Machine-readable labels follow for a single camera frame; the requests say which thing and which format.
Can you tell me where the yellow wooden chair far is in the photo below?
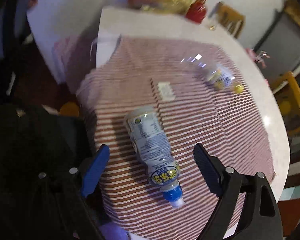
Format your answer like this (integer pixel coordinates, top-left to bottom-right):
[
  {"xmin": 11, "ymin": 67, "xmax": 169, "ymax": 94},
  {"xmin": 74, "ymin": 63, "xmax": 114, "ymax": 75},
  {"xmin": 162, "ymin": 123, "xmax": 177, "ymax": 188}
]
[{"xmin": 270, "ymin": 72, "xmax": 300, "ymax": 138}]

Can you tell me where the small wooden chair left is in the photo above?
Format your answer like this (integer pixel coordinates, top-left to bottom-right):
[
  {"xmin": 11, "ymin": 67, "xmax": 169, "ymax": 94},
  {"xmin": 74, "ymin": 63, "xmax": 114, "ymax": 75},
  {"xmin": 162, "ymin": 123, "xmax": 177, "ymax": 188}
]
[{"xmin": 217, "ymin": 2, "xmax": 245, "ymax": 39}]

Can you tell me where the red sauce bottle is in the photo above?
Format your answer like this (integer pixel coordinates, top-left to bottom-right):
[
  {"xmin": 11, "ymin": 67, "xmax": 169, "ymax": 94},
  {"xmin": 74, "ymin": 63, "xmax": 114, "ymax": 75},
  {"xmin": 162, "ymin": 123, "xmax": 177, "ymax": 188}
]
[{"xmin": 185, "ymin": 0, "xmax": 207, "ymax": 24}]

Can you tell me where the grey cabinet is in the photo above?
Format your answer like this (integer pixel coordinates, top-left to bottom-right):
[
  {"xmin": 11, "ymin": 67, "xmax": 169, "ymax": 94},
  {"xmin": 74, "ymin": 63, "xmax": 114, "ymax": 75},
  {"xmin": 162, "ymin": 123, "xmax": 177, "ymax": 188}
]
[{"xmin": 255, "ymin": 5, "xmax": 300, "ymax": 82}]

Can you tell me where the blue cap plastic bottle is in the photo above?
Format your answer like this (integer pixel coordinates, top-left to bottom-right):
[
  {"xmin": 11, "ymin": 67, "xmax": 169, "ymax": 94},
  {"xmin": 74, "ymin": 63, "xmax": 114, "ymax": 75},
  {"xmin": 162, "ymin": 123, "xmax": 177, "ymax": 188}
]
[{"xmin": 123, "ymin": 106, "xmax": 185, "ymax": 209}]

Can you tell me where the white paper scrap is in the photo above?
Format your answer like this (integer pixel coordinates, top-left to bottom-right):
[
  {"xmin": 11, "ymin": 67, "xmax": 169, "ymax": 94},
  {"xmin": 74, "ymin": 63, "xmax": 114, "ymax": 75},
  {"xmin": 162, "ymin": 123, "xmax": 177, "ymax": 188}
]
[{"xmin": 157, "ymin": 82, "xmax": 175, "ymax": 102}]

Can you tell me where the yellow cap plastic bottle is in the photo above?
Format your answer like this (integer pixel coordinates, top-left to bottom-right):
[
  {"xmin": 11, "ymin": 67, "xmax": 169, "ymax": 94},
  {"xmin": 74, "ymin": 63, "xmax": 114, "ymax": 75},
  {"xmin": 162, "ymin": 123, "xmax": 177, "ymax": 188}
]
[{"xmin": 200, "ymin": 62, "xmax": 244, "ymax": 94}]

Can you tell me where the red white striped cloth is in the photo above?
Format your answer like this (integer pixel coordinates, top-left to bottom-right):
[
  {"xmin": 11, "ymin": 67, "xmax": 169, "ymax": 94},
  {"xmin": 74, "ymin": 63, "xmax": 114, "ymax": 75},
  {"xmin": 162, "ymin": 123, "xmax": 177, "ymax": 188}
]
[{"xmin": 77, "ymin": 37, "xmax": 275, "ymax": 239}]

